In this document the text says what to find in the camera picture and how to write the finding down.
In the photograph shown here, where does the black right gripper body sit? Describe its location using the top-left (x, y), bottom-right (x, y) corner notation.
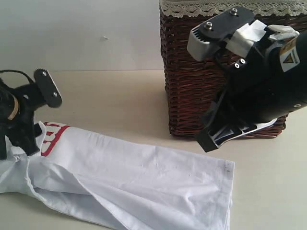
top-left (203, 32), bottom-right (307, 134)

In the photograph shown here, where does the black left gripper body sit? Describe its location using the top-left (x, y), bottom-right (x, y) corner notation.
top-left (0, 82), bottom-right (46, 156)

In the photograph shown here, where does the white t-shirt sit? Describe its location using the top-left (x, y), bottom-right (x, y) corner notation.
top-left (0, 122), bottom-right (235, 230)

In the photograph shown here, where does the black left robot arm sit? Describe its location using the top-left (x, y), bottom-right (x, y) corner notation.
top-left (0, 83), bottom-right (47, 160)

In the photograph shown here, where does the dark brown wicker basket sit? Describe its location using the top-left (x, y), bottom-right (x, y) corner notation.
top-left (159, 7), bottom-right (289, 139)

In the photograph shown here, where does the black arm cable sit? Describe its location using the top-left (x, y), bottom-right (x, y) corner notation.
top-left (0, 69), bottom-right (34, 84)

